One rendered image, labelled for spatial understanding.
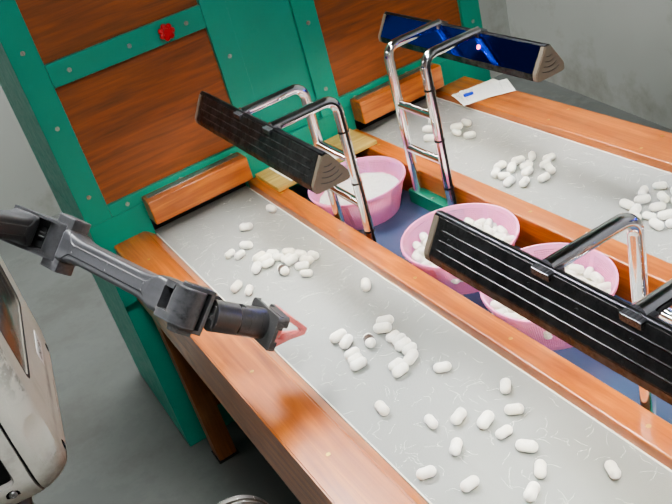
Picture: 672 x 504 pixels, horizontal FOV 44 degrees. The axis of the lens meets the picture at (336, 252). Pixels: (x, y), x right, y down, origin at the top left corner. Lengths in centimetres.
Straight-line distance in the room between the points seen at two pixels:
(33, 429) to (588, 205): 136
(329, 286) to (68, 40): 88
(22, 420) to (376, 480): 61
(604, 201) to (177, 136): 112
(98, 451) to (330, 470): 161
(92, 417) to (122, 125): 121
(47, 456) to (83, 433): 204
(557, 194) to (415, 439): 81
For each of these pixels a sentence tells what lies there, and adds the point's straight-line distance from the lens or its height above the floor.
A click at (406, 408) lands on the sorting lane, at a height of 74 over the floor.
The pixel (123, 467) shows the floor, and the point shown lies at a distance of 280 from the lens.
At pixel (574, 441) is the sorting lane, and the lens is 139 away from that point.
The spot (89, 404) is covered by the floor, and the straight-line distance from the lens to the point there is 313.
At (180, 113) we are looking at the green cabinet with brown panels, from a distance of 228.
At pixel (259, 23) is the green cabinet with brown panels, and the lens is 233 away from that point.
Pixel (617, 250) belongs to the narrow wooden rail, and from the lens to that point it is 175.
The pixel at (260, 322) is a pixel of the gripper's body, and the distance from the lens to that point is 147.
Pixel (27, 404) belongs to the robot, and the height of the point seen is 124.
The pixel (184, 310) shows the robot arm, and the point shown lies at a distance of 140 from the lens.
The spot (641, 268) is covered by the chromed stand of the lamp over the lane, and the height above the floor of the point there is 103.
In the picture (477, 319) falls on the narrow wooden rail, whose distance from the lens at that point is 161.
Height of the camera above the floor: 174
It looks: 31 degrees down
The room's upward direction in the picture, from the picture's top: 16 degrees counter-clockwise
